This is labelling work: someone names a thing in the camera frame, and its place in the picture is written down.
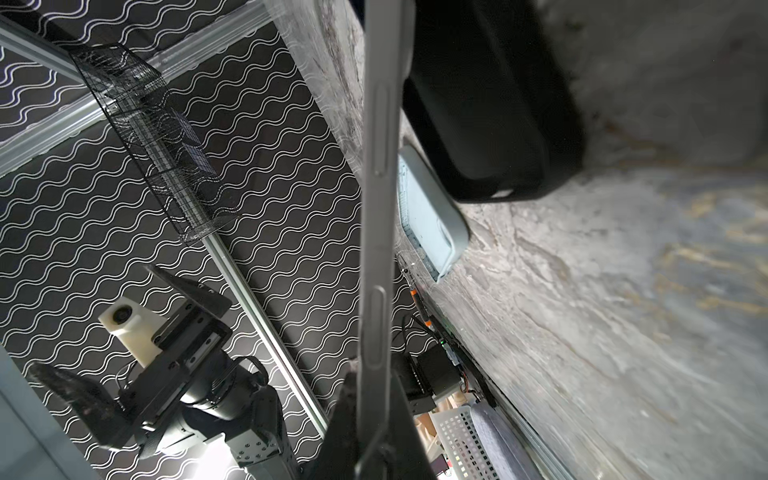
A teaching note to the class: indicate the black smartphone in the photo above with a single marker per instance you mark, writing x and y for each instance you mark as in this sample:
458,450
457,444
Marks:
388,34

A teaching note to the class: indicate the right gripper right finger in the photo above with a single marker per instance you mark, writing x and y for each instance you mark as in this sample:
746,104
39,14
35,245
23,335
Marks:
406,456

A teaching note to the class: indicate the black wire basket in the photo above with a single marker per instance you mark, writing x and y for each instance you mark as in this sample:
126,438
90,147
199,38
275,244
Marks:
161,142

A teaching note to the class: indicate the light green phone case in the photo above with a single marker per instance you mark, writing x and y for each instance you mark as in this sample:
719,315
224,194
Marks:
431,222

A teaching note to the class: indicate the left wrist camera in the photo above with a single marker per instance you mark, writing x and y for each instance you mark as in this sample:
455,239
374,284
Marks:
134,326

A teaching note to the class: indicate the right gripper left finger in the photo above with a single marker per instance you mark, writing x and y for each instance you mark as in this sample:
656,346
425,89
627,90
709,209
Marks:
338,454

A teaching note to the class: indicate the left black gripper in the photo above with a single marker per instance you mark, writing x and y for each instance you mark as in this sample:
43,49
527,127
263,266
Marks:
192,371

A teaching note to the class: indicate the black phone case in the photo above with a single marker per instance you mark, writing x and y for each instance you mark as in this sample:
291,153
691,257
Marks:
488,102

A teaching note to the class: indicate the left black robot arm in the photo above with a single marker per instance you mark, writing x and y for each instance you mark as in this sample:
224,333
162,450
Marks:
257,439

